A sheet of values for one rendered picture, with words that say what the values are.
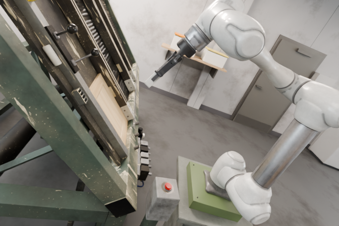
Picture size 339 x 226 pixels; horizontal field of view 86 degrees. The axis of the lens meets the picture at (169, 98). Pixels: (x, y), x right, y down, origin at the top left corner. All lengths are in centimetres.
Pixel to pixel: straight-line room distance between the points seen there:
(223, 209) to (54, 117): 103
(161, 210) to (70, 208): 41
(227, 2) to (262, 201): 91
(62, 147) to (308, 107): 97
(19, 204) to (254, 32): 106
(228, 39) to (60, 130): 60
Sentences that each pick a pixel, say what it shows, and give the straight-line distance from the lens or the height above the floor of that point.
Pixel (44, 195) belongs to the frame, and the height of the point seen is 79.
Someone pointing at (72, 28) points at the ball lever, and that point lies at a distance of 79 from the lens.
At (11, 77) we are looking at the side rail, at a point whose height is 136.
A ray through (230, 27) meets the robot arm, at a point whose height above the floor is 170.
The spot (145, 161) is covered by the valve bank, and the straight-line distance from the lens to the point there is 132.
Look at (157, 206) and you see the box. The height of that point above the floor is 87.
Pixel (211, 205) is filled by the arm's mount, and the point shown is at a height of 82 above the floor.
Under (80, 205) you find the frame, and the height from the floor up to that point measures 79.
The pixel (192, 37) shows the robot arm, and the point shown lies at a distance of 66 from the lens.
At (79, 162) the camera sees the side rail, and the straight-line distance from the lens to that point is 80.
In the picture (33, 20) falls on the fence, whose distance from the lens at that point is 88.
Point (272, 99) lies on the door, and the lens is 492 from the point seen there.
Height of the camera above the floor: 167
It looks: 23 degrees down
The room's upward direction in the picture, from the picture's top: 23 degrees clockwise
